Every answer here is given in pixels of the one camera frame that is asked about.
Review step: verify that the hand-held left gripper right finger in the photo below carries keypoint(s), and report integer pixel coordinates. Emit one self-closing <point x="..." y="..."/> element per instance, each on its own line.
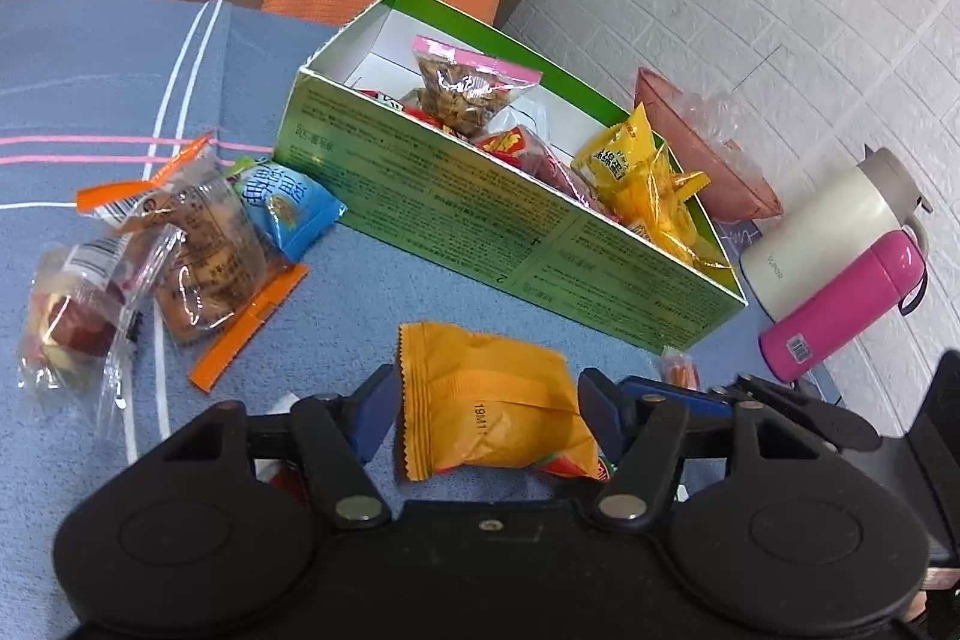
<point x="600" y="415"/>

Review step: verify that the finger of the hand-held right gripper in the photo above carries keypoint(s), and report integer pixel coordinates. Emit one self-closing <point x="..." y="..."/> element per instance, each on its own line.
<point x="817" y="419"/>
<point x="697" y="401"/>

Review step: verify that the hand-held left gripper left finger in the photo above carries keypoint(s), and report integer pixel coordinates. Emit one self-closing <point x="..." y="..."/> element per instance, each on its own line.
<point x="375" y="415"/>

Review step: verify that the orange snack packet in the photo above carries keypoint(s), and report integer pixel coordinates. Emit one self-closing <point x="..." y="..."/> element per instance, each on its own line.
<point x="487" y="400"/>

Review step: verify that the clear yellow snack packet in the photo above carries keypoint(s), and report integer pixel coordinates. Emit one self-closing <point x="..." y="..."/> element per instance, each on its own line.
<point x="667" y="220"/>

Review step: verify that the green cardboard box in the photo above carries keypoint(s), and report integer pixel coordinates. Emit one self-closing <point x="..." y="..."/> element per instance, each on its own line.
<point x="487" y="220"/>

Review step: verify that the clear packet dark red snack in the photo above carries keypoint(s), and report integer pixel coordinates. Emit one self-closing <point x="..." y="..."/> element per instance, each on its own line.
<point x="566" y="175"/>

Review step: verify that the clear nut bag pink top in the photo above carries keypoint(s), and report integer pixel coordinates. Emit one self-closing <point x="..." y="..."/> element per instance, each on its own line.
<point x="457" y="93"/>

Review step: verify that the clear packet red snacks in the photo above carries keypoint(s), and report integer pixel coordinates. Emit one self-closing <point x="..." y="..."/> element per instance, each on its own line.
<point x="71" y="317"/>

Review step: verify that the pink thermos bottle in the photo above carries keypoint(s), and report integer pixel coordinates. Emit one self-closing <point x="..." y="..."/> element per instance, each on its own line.
<point x="847" y="302"/>

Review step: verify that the white thermos jug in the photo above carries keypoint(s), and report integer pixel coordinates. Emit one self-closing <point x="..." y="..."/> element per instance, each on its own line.
<point x="825" y="235"/>

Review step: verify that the blue snack packet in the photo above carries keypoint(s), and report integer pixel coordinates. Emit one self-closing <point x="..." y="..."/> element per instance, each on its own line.
<point x="289" y="209"/>

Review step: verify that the pink plastic bowl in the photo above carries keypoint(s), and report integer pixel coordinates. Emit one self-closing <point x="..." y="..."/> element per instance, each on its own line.
<point x="720" y="175"/>

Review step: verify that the clear cookie packet orange ends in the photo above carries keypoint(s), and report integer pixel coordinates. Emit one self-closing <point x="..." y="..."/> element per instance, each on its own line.
<point x="202" y="265"/>

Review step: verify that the clear plastic wrap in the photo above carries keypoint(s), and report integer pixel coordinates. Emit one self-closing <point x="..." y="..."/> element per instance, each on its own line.
<point x="712" y="111"/>

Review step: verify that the blue striped tablecloth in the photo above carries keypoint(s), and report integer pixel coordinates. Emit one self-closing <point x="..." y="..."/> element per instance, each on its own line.
<point x="112" y="55"/>

